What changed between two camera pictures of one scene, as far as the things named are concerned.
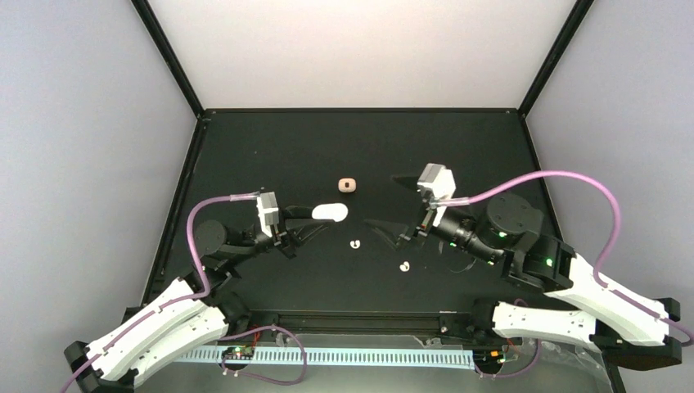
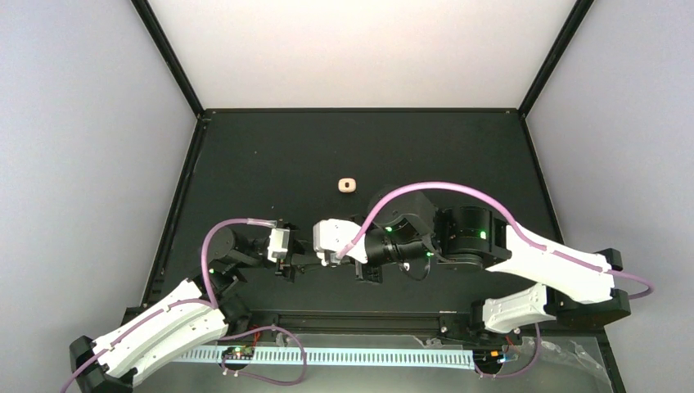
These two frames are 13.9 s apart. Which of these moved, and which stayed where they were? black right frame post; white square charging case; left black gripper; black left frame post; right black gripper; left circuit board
Moved: left black gripper; right black gripper
Stayed: black left frame post; left circuit board; black right frame post; white square charging case
